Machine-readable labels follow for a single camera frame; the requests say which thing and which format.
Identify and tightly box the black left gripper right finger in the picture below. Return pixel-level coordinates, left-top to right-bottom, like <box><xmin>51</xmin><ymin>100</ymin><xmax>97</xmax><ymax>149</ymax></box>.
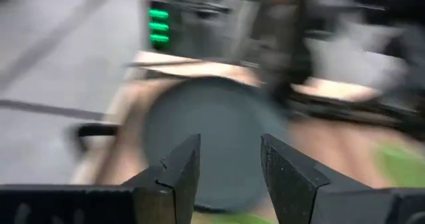
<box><xmin>260</xmin><ymin>133</ymin><xmax>425</xmax><ymax>224</ymax></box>

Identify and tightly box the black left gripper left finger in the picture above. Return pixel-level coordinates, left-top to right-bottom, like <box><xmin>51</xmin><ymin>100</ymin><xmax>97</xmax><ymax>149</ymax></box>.
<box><xmin>0</xmin><ymin>133</ymin><xmax>202</xmax><ymax>224</ymax></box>

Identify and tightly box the dark grey plate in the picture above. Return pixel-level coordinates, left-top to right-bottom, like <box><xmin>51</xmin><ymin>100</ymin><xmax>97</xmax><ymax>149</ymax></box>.
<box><xmin>141</xmin><ymin>76</ymin><xmax>288</xmax><ymax>213</ymax></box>

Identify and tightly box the grey box with green lights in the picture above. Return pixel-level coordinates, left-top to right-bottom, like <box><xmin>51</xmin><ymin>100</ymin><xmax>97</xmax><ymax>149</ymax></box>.
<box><xmin>142</xmin><ymin>0</ymin><xmax>263</xmax><ymax>64</ymax></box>

